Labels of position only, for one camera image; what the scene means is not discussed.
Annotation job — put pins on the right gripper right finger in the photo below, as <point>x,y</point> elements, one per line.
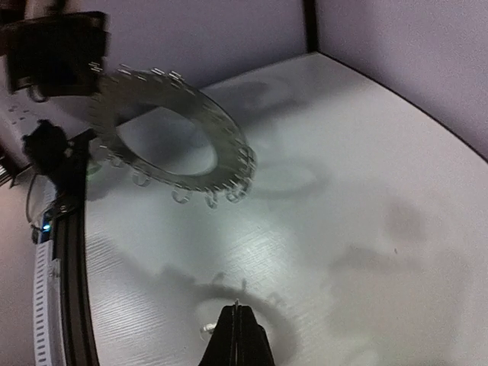
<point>253,345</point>

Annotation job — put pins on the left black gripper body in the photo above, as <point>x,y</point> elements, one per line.
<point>61,54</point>

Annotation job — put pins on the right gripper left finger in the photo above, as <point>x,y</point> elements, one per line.
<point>222,349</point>

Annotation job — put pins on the metal keyring disc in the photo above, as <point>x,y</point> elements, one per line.
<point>189,110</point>

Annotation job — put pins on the black front aluminium rail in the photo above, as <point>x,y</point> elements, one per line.
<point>69,248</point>

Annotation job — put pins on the white slotted cable duct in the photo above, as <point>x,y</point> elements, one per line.
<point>47,323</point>

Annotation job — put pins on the right black frame post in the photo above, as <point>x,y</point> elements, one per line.
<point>311,26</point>

